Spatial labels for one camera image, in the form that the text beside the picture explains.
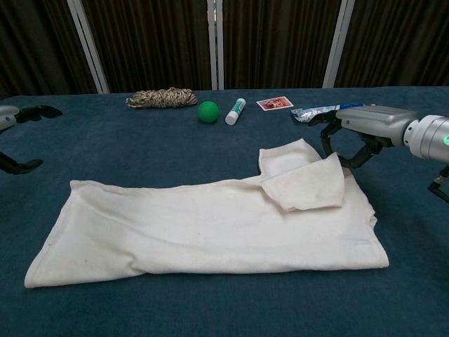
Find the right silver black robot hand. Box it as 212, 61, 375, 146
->
307, 104, 420, 169

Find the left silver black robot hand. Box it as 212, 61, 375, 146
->
0, 104, 64, 176

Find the cream white T-shirt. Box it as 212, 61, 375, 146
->
23, 138, 390, 290

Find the blue white toothpaste tube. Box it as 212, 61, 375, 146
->
290, 102, 368, 125

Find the red playing card deck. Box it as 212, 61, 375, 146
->
255, 98, 293, 112

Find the dark teal table cloth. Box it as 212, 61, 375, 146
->
0, 86, 449, 337

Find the white green glue stick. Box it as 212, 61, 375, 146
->
224, 98, 247, 126

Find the green ball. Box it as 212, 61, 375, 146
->
197, 100, 220, 124

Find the white partition frame post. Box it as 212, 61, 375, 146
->
321, 0, 356, 88
206, 0, 225, 91
66, 0, 110, 94

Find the beige braided rope bundle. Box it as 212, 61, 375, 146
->
125, 86, 199, 110

